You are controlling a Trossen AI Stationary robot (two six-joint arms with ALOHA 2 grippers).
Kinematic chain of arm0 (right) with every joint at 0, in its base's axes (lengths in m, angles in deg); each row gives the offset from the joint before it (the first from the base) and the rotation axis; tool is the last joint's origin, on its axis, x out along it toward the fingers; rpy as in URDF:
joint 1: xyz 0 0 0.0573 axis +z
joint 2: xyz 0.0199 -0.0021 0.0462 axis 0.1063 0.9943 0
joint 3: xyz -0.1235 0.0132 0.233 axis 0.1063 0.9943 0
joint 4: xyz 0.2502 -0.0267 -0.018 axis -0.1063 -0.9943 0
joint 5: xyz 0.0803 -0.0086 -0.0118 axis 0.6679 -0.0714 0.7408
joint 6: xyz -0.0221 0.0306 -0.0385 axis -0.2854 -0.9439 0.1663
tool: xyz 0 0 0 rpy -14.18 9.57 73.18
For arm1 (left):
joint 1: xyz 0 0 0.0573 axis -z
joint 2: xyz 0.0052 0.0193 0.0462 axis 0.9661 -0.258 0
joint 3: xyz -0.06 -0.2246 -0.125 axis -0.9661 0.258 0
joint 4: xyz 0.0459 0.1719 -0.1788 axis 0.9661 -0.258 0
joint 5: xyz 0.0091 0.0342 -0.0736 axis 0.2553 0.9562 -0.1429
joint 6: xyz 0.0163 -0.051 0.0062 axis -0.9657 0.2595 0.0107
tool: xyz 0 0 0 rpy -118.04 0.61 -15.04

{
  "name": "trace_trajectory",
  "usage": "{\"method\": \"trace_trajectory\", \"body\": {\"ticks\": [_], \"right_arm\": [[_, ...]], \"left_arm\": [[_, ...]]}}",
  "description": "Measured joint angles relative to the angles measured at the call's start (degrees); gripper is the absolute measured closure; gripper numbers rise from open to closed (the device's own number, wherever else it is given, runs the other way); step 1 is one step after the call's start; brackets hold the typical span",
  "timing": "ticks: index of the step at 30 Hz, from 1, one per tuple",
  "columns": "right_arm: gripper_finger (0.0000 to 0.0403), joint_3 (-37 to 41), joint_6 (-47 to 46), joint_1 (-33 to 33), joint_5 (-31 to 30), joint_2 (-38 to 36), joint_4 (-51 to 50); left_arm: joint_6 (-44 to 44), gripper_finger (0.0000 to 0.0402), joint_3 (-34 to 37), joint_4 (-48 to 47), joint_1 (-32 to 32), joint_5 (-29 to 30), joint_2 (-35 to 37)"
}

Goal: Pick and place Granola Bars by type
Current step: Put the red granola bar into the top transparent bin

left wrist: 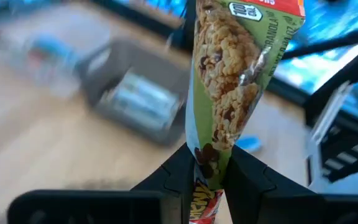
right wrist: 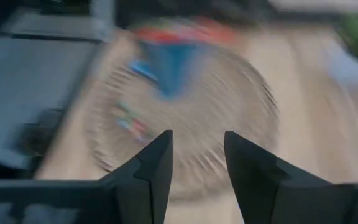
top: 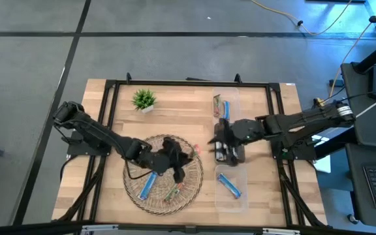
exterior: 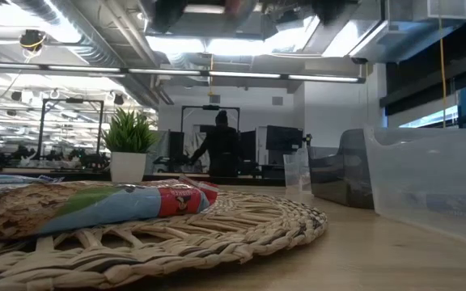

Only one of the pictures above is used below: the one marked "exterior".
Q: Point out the blue red green granola bar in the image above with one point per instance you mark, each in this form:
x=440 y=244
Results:
x=95 y=208

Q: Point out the long white light bar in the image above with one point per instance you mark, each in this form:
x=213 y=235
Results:
x=241 y=74

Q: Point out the green plant in white pot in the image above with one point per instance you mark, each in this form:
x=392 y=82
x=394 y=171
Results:
x=130 y=137

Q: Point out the black computer monitor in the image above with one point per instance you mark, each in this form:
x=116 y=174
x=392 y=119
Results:
x=283 y=138
x=249 y=144
x=176 y=145

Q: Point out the person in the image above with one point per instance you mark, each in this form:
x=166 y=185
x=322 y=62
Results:
x=221 y=149

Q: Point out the clear plastic bin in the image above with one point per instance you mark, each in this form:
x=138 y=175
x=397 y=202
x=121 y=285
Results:
x=431 y=169
x=297 y=169

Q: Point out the dark grey plastic bin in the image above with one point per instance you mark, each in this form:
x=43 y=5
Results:
x=338 y=174

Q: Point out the round woven wicker placemat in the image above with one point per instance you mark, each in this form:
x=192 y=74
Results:
x=217 y=238

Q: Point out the black robot station frame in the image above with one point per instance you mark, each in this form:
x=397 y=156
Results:
x=210 y=107
x=73 y=100

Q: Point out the black aluminium table frame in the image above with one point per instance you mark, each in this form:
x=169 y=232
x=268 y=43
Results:
x=257 y=180

